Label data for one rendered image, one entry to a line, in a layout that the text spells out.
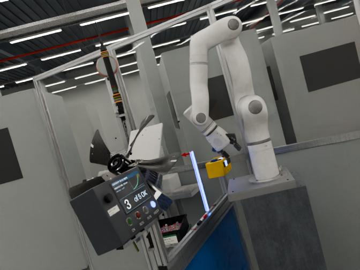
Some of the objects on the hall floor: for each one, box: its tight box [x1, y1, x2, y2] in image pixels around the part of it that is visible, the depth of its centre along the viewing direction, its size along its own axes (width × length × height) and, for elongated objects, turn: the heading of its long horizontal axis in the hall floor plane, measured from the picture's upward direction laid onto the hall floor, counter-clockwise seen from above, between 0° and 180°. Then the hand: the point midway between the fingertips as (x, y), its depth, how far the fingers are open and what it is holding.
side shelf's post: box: [174, 199, 185, 215], centre depth 251 cm, size 4×4×83 cm
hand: (232, 152), depth 171 cm, fingers open, 8 cm apart
